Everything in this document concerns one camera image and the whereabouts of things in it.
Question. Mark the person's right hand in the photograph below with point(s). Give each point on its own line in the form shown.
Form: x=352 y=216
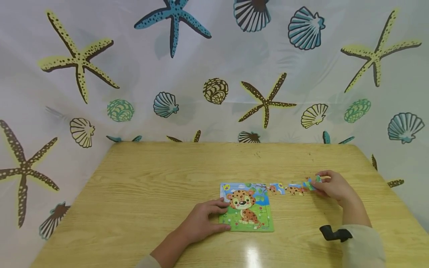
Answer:
x=335 y=188

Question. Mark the person's left hand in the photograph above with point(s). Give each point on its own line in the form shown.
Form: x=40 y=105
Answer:
x=200 y=222

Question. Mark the person's left thumb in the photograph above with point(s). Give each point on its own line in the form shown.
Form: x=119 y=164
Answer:
x=222 y=228

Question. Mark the person's right fingers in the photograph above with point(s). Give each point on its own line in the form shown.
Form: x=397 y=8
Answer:
x=323 y=175

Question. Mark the person's right thumb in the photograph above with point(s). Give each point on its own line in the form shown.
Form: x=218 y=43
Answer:
x=318 y=191

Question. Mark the person's left fingers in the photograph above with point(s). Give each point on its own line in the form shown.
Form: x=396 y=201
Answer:
x=219 y=206

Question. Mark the green blue puzzle piece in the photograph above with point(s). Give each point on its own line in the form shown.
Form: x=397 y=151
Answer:
x=310 y=185

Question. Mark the leopard jigsaw puzzle board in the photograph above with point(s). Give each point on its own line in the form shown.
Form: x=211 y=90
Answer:
x=249 y=208

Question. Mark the person's right forearm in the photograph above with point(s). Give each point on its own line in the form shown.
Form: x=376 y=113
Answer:
x=361 y=234

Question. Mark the person's left forearm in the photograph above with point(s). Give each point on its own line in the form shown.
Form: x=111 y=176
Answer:
x=167 y=251

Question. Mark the spotted leopard puzzle piece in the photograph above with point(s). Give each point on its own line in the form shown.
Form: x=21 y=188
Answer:
x=295 y=190

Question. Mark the blue leopard puzzle piece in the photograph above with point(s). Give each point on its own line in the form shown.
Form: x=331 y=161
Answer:
x=277 y=188

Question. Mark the black wrist band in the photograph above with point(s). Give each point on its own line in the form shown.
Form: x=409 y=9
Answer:
x=335 y=233

